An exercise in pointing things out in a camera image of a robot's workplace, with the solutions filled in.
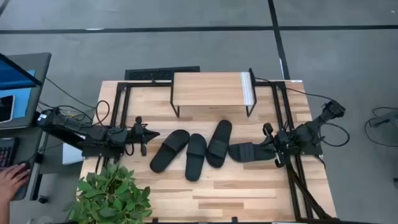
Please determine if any dark grey desk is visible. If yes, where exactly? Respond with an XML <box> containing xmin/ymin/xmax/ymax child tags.
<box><xmin>0</xmin><ymin>124</ymin><xmax>44</xmax><ymax>202</ymax></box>

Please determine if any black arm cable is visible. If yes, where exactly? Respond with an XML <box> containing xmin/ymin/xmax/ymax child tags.
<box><xmin>254</xmin><ymin>76</ymin><xmax>351</xmax><ymax>148</ymax></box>
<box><xmin>93</xmin><ymin>99</ymin><xmax>111</xmax><ymax>128</ymax></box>

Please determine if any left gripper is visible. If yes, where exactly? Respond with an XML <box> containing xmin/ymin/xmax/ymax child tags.
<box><xmin>130</xmin><ymin>116</ymin><xmax>161</xmax><ymax>157</ymax></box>

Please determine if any white box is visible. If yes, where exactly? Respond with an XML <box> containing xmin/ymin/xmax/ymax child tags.
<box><xmin>62</xmin><ymin>142</ymin><xmax>85</xmax><ymax>166</ymax></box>

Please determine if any green leafy plant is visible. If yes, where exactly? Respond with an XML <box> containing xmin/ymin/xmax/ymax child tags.
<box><xmin>63</xmin><ymin>162</ymin><xmax>154</xmax><ymax>224</ymax></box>

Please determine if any thin black desk cable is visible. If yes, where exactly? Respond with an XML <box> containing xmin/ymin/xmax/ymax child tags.
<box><xmin>45</xmin><ymin>77</ymin><xmax>98</xmax><ymax>110</ymax></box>

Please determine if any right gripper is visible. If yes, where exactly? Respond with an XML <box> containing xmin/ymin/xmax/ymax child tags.
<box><xmin>259</xmin><ymin>123</ymin><xmax>293</xmax><ymax>169</ymax></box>

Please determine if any black floor cable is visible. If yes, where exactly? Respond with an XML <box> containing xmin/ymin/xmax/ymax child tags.
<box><xmin>364</xmin><ymin>106</ymin><xmax>398</xmax><ymax>148</ymax></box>

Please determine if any person's hand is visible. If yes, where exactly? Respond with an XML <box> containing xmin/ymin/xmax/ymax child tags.
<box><xmin>0</xmin><ymin>162</ymin><xmax>31</xmax><ymax>203</ymax></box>

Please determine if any wooden shelf with black legs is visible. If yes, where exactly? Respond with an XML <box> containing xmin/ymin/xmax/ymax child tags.
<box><xmin>169</xmin><ymin>67</ymin><xmax>258</xmax><ymax>118</ymax></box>

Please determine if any computer monitor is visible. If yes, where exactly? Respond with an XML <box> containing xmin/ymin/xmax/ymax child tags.
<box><xmin>0</xmin><ymin>52</ymin><xmax>52</xmax><ymax>130</ymax></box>

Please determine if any grey floor device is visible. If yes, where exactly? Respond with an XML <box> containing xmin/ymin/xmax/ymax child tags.
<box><xmin>369</xmin><ymin>111</ymin><xmax>398</xmax><ymax>128</ymax></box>

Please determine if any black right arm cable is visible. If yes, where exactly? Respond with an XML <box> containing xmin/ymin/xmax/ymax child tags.
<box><xmin>254</xmin><ymin>76</ymin><xmax>351</xmax><ymax>148</ymax></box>

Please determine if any person's forearm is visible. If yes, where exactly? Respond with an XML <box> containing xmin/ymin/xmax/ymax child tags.
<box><xmin>0</xmin><ymin>198</ymin><xmax>12</xmax><ymax>224</ymax></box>

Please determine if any black aluminium rig frame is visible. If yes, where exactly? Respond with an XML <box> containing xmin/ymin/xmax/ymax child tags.
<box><xmin>110</xmin><ymin>80</ymin><xmax>340</xmax><ymax>222</ymax></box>

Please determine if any black keyboard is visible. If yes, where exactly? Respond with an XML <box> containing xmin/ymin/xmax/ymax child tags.
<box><xmin>0</xmin><ymin>136</ymin><xmax>20</xmax><ymax>171</ymax></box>

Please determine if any black rubber slide sandal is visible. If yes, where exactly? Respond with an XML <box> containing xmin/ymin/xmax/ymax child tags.
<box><xmin>205</xmin><ymin>119</ymin><xmax>233</xmax><ymax>169</ymax></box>
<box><xmin>149</xmin><ymin>129</ymin><xmax>191</xmax><ymax>174</ymax></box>
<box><xmin>184</xmin><ymin>133</ymin><xmax>208</xmax><ymax>182</ymax></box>
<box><xmin>228</xmin><ymin>141</ymin><xmax>277</xmax><ymax>164</ymax></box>

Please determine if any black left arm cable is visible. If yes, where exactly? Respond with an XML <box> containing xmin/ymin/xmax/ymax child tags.
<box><xmin>93</xmin><ymin>99</ymin><xmax>111</xmax><ymax>128</ymax></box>

